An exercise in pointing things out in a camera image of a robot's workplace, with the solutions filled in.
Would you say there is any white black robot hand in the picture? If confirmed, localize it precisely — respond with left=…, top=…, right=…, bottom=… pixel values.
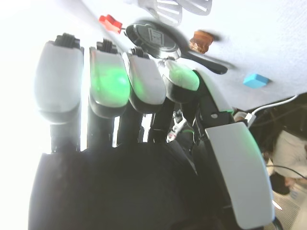
left=26, top=33, right=276, bottom=230

